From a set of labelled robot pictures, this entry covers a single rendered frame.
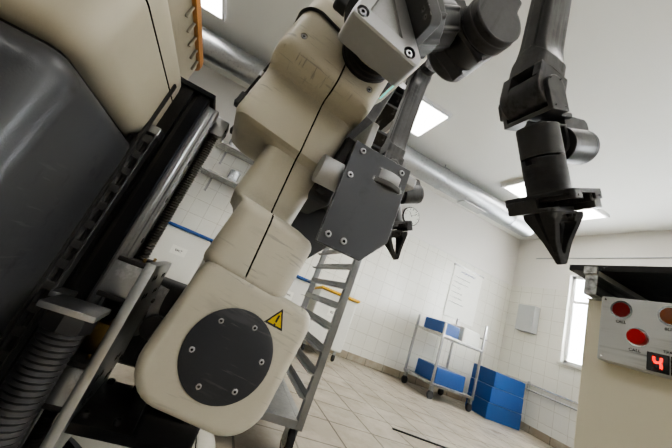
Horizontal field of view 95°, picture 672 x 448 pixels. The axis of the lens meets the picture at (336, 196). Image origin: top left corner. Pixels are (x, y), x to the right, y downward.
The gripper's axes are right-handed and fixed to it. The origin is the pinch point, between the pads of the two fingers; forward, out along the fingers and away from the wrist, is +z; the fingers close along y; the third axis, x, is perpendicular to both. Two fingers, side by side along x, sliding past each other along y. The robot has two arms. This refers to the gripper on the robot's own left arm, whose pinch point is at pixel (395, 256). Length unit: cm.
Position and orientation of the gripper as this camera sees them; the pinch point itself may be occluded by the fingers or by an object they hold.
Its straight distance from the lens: 86.7
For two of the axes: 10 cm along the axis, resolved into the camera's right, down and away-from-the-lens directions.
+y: -3.7, 1.7, 9.1
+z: 0.8, 9.9, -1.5
